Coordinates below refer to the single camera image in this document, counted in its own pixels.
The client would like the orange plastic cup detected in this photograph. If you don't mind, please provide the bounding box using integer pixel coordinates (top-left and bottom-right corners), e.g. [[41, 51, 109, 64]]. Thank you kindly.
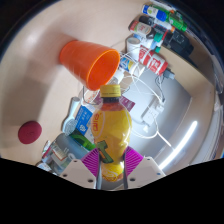
[[59, 39, 121, 92]]

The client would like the yellow drink bottle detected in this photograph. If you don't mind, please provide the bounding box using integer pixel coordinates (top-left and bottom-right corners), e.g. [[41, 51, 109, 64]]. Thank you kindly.
[[90, 84, 134, 183]]

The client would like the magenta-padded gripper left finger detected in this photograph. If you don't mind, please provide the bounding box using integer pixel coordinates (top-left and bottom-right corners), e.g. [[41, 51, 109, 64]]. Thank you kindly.
[[59, 147, 103, 190]]

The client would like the red and white canister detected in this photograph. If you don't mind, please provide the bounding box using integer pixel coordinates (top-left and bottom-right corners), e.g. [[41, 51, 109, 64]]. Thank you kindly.
[[138, 44, 169, 76]]

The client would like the light blue hairbrush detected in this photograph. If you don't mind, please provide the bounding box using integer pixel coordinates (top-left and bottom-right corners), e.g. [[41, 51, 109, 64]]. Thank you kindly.
[[61, 96, 82, 136]]

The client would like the white desk lamp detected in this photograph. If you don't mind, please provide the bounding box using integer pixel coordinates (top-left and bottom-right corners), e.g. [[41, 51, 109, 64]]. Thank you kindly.
[[158, 120, 198, 171]]

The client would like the white wall socket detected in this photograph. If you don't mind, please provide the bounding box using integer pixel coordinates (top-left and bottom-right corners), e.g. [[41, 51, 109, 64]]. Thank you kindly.
[[139, 104, 165, 128]]

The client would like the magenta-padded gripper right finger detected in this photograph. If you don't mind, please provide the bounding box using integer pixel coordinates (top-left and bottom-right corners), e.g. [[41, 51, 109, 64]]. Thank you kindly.
[[123, 146, 167, 190]]

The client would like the small white bottle blue label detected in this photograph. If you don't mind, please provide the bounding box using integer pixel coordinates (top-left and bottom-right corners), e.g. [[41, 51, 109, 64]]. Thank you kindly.
[[118, 55, 146, 76]]

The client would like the small dark bottle green cap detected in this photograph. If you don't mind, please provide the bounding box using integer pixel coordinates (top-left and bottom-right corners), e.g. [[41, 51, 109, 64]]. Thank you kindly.
[[129, 20, 154, 38]]

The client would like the green plastic bottle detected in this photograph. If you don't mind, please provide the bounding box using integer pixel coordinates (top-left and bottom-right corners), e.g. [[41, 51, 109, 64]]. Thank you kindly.
[[68, 129, 98, 151]]

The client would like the white bottle blue cap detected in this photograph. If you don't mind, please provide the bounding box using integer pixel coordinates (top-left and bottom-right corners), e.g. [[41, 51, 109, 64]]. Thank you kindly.
[[142, 4, 171, 22]]

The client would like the white cable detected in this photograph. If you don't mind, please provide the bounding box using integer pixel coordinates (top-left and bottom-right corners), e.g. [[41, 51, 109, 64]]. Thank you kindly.
[[109, 39, 173, 149]]

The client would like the flat round red coaster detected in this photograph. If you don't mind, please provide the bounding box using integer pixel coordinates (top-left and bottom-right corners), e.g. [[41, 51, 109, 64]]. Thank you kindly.
[[17, 120, 43, 145]]

